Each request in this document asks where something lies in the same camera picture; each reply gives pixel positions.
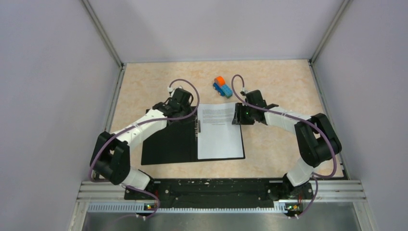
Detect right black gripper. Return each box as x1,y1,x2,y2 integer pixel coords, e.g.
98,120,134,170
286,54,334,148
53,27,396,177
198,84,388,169
232,103,256,125

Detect teal and black folder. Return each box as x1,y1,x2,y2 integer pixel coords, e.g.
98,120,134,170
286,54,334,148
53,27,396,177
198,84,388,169
141,111,230,166

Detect white printed paper sheets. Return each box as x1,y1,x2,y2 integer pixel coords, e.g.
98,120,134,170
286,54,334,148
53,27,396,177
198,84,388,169
197,103,245,161

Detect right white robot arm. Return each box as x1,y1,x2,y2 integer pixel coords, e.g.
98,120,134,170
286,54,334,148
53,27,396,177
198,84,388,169
232,90,342,198

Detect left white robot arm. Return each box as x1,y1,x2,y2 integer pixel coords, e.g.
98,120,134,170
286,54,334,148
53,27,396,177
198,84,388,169
90,88,195,199

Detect blue orange toy car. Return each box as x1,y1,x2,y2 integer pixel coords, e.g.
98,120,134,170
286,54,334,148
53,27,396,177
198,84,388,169
213,76,232,98

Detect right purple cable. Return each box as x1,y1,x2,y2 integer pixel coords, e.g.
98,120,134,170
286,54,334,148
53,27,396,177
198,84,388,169
231,74,338,219

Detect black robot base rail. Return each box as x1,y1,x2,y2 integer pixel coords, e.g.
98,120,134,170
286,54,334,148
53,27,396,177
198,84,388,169
124,178,313,209

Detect aluminium frame profile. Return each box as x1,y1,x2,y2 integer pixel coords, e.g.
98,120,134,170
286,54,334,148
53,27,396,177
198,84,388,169
76,181,125,202

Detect white slotted cable duct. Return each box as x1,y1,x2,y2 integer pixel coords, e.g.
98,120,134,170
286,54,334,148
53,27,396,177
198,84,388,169
87,202,288,214

